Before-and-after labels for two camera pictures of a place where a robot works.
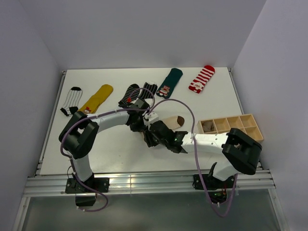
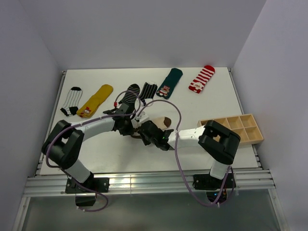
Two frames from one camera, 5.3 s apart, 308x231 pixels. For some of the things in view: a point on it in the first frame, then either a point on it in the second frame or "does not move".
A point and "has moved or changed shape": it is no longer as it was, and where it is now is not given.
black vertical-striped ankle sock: (147, 91) does not move
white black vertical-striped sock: (71, 104) does not move
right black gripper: (148, 139) does not move
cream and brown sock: (174, 121) has moved or changed shape
